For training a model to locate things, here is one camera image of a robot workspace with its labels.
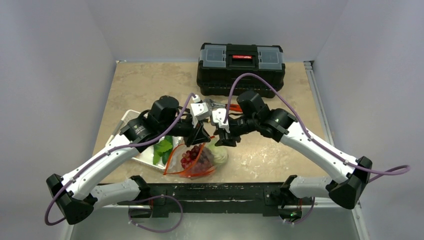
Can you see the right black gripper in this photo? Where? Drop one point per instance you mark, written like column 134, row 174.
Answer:
column 236, row 128

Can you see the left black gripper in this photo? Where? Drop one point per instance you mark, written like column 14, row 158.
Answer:
column 196, row 135

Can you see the green cabbage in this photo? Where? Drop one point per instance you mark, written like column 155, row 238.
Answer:
column 219, row 153

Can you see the light red grape bunch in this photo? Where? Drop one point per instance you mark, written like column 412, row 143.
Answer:
column 197, row 157

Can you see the clear zip top bag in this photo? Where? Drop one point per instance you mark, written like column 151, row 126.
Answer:
column 173, row 166

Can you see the orange carrot green top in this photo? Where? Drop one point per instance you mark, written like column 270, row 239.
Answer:
column 197, row 173

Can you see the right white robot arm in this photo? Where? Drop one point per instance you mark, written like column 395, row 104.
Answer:
column 347, row 176

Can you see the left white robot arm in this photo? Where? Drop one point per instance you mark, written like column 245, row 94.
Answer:
column 78, row 193

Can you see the green leafy vegetable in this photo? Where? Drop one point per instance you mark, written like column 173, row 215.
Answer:
column 158, row 150

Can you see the green cucumber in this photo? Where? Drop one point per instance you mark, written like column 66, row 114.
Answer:
column 167, row 153

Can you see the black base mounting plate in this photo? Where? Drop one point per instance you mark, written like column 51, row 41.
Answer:
column 270, row 199

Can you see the black plastic toolbox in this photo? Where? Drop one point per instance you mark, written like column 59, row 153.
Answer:
column 220, row 64

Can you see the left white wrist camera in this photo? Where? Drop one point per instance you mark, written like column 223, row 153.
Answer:
column 199, row 110

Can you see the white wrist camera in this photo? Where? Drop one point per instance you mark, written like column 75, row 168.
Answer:
column 218, row 119
column 199, row 110

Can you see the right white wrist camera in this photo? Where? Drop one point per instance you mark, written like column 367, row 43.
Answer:
column 218, row 119

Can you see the adjustable wrench red handle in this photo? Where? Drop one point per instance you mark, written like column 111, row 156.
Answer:
column 216, row 105

